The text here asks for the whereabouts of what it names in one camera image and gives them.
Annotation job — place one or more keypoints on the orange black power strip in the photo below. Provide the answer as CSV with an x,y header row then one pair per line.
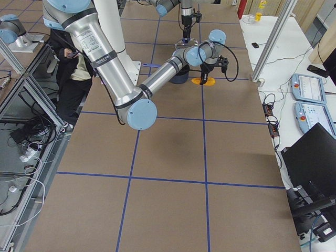
x,y
272,121

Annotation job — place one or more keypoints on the yellow cup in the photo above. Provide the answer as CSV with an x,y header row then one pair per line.
x,y
258,16

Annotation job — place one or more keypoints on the black smartphone on table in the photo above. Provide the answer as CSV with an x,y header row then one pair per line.
x,y
318,71

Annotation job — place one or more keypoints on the far blue teach pendant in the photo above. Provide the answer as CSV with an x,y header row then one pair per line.
x,y
308,88

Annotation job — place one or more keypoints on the seated person black hoodie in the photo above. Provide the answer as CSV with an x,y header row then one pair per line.
x,y
74,76

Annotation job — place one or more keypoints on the dark blue saucepan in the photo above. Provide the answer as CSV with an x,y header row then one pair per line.
x,y
180,78

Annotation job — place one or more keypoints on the white camera stand pillar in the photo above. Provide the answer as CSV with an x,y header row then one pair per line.
x,y
109,19

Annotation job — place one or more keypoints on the near blue teach pendant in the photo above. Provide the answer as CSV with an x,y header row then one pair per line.
x,y
308,114

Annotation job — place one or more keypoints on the aluminium frame post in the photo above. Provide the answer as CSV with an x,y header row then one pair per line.
x,y
273,37

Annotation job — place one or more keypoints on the yellow corn cob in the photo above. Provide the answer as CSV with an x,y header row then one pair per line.
x,y
202,82

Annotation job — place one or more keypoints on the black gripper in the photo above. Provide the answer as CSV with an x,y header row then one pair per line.
x,y
186,27
206,68

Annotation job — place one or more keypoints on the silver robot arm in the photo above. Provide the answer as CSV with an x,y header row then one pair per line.
x,y
97,28
187,11

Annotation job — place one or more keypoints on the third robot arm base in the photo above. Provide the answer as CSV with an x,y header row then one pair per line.
x,y
14,34

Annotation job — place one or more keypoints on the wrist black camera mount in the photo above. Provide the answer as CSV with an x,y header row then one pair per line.
x,y
196,17
223,64

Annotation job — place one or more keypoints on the glass pot lid blue knob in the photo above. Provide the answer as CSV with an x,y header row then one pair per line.
x,y
185,43

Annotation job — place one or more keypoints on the blue teach pendant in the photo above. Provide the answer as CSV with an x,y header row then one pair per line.
x,y
308,88
308,114

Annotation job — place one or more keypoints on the black laptop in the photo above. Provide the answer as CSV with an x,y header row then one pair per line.
x,y
311,161

